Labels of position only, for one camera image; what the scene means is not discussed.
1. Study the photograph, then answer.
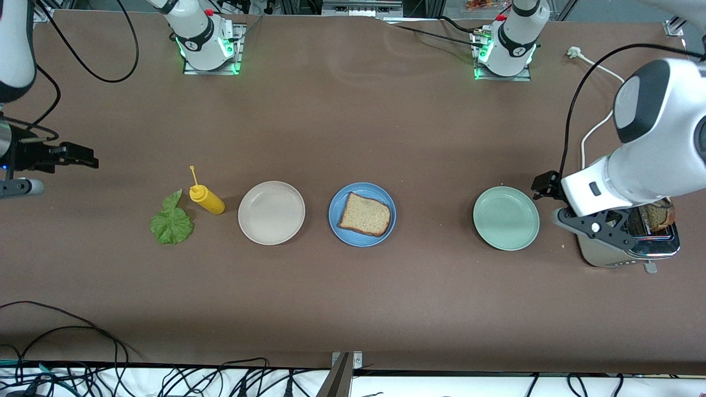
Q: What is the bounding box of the green lettuce leaf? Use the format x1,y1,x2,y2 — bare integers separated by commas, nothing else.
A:
150,189,195,245

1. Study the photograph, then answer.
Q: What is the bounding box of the brown bread slice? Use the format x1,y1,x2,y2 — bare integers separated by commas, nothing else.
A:
338,192,392,238
640,198,676,232

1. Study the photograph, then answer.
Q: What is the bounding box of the mint green plate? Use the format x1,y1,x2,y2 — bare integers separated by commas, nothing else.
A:
473,186,541,251

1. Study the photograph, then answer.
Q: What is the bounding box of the blue plate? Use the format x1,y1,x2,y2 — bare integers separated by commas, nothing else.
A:
328,183,397,247

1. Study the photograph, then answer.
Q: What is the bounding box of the beige plate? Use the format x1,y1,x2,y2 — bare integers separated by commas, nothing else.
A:
238,181,306,245

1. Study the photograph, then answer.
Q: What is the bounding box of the beige chrome toaster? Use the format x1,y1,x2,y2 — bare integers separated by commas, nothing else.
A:
576,201,681,275

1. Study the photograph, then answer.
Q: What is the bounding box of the yellow mustard squeeze bottle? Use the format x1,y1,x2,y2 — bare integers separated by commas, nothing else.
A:
189,165,226,215

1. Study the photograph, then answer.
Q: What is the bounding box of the grey metal box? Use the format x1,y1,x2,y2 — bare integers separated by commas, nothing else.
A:
322,0,404,17

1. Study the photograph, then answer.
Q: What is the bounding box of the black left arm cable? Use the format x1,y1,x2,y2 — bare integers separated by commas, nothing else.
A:
558,43,706,180

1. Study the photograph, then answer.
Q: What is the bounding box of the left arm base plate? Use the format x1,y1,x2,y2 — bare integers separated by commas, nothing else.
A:
473,26,533,82

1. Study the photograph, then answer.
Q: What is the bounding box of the white toaster power cord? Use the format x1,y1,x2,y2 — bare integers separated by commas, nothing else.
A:
567,47,627,170

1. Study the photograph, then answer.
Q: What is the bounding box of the long black looped cable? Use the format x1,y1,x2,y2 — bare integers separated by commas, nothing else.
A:
0,301,138,381

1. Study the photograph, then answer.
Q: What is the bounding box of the thin black table cable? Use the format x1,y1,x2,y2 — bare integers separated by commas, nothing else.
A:
381,19,486,49

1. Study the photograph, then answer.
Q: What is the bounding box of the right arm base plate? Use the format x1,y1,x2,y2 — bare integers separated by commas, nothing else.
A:
183,22,247,76

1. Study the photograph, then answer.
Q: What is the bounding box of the aluminium profile with bracket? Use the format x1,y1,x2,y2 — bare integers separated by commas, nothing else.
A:
317,351,363,397

